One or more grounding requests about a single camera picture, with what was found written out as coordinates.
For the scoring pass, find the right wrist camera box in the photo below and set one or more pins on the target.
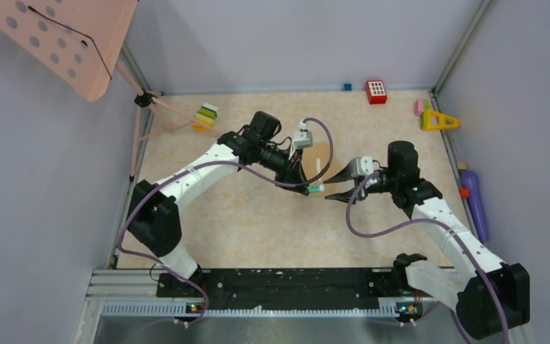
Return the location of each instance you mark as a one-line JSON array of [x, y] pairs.
[[361, 167]]

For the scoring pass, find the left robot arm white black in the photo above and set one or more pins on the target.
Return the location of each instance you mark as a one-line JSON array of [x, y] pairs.
[[154, 215]]

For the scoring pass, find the pink perforated music stand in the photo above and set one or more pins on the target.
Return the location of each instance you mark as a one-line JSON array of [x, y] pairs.
[[65, 94]]

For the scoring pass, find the pink green toy block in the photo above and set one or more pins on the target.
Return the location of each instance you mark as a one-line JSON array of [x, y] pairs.
[[421, 105]]

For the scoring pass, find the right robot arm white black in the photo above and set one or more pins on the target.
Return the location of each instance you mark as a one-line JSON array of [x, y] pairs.
[[446, 228]]

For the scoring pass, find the striped coloured block stack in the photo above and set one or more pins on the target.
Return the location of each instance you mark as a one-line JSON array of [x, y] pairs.
[[207, 114]]

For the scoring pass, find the brown kraft envelope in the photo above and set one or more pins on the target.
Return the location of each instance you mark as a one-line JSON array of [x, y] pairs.
[[321, 150]]

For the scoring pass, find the red toy calculator block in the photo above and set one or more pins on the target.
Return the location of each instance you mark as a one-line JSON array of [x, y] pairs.
[[376, 92]]

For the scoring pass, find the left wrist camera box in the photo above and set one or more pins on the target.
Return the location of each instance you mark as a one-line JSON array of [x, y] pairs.
[[301, 139]]

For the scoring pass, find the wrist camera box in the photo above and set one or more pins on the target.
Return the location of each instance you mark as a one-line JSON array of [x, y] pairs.
[[301, 139], [361, 167]]

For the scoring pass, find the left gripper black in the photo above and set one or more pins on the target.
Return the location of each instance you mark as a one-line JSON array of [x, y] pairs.
[[291, 170]]

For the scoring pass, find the aluminium frame rail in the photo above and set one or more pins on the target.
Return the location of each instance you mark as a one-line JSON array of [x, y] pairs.
[[132, 293]]

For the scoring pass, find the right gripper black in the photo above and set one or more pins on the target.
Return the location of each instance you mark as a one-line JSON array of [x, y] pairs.
[[344, 175]]

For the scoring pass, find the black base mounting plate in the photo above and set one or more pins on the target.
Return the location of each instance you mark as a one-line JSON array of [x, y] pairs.
[[296, 289]]

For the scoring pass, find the green white glue stick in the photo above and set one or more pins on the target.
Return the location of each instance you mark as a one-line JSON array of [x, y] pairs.
[[316, 189]]

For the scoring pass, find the yellow triangle toy block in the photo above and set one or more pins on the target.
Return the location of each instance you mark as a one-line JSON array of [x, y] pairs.
[[434, 120]]

